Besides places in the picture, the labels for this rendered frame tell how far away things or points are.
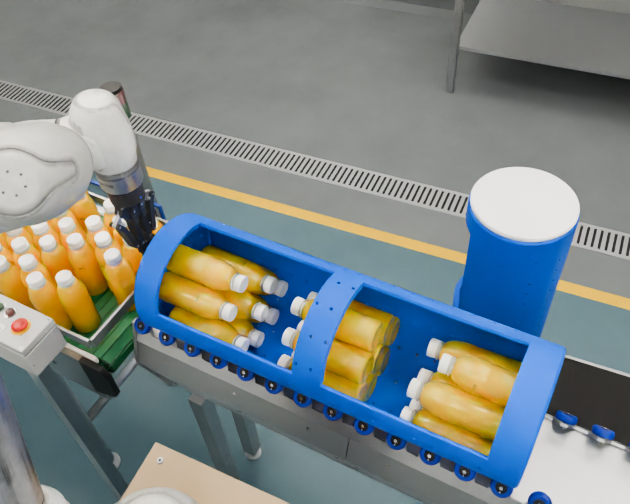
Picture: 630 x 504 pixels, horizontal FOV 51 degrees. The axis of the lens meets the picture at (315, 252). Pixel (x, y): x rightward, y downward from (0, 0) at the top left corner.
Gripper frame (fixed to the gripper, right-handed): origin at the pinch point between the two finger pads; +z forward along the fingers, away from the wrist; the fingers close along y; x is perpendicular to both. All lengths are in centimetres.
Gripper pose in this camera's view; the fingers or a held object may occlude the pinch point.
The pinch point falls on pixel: (146, 248)
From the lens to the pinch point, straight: 157.9
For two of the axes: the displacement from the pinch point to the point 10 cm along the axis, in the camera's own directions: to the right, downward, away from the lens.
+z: 0.6, 6.7, 7.4
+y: -4.7, 6.7, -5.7
